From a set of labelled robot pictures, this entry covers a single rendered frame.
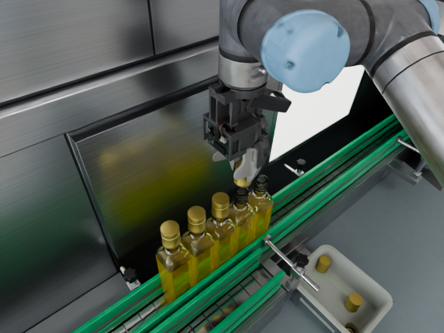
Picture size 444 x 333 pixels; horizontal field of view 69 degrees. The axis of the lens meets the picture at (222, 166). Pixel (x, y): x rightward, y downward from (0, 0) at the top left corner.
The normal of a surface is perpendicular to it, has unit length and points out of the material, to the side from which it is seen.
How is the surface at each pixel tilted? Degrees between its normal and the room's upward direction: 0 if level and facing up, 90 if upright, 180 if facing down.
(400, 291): 0
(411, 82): 66
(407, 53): 48
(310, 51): 89
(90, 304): 0
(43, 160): 90
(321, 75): 90
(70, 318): 0
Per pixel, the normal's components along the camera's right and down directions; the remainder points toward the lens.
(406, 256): 0.03, -0.72
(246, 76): 0.00, 0.69
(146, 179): 0.64, 0.55
